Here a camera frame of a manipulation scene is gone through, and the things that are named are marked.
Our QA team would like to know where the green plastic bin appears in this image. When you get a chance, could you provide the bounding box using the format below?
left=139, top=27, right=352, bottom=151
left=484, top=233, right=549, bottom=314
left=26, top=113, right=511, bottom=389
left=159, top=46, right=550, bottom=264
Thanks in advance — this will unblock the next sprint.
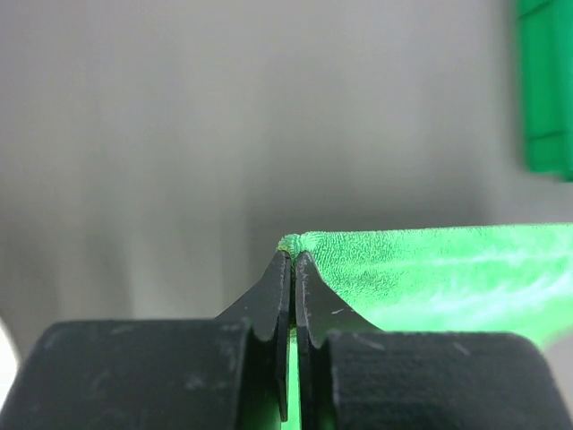
left=516, top=0, right=572, bottom=182

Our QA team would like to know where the green towel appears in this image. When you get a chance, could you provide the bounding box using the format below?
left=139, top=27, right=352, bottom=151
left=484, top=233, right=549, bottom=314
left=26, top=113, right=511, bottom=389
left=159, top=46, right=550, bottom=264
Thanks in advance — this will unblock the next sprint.
left=278, top=224, right=572, bottom=429

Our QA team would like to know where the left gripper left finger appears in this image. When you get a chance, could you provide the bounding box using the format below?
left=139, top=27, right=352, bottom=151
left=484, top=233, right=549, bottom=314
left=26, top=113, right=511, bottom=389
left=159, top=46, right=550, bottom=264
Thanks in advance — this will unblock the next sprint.
left=1, top=252, right=291, bottom=430

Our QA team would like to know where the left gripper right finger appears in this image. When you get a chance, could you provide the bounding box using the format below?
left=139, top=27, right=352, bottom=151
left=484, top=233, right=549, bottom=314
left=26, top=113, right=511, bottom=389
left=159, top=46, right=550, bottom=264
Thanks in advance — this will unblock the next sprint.
left=295, top=253, right=569, bottom=429

